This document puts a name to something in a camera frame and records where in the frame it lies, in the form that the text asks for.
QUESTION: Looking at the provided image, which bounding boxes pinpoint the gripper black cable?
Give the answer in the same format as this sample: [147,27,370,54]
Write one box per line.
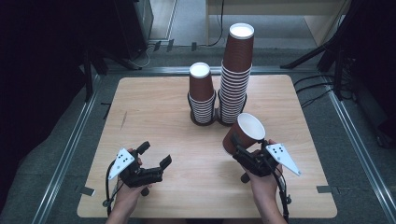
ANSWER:
[270,166,293,224]
[102,159,124,217]

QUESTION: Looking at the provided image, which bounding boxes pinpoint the light wooden furniture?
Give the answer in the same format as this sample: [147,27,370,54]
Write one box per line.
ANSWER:
[205,0,354,47]

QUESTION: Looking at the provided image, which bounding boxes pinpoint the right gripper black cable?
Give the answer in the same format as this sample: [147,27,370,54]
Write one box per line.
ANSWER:
[270,166,293,224]

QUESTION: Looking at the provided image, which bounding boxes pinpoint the aluminium rail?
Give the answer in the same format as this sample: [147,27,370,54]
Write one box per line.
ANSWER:
[102,65,316,77]
[323,74,396,224]
[31,74,103,224]

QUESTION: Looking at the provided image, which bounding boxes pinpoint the black hanging cable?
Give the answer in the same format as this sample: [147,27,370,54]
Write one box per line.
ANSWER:
[206,0,226,49]

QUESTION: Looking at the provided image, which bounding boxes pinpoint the short stack of brown cups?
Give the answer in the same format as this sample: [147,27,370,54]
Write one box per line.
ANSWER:
[188,62,217,125]

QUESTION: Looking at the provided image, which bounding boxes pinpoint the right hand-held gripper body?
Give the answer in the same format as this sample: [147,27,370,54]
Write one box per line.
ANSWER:
[232,143,303,184]

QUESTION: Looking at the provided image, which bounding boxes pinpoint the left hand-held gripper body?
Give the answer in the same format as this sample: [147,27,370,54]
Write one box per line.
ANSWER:
[107,147,164,198]

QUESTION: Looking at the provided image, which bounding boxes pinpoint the black metal stand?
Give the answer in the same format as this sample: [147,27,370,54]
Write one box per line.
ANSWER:
[81,46,110,103]

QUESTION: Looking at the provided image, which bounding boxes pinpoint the black computer tower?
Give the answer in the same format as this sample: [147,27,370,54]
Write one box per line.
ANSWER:
[113,0,154,60]

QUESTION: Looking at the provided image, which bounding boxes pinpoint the brown paper cup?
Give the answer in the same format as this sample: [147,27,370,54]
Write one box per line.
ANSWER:
[221,112,267,156]

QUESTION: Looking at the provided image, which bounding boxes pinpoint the person's left hand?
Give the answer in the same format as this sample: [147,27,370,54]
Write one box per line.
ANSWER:
[111,147,154,210]

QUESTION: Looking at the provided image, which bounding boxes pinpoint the tall stack of brown cups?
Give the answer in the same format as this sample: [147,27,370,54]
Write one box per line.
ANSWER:
[217,21,256,125]

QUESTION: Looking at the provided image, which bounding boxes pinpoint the black floor cables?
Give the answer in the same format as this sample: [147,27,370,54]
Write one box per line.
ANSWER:
[292,73,336,109]

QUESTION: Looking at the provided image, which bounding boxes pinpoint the white cable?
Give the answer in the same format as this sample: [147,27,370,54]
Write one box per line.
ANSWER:
[130,43,157,70]

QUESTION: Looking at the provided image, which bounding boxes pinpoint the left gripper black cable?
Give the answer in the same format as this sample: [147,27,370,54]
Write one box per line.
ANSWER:
[102,159,124,217]

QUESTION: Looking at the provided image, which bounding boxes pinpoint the black tripod stand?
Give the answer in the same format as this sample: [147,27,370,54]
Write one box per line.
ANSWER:
[279,0,396,101]

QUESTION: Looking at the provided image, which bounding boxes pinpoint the person's right hand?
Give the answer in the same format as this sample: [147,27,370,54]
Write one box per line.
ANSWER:
[242,138,285,204]

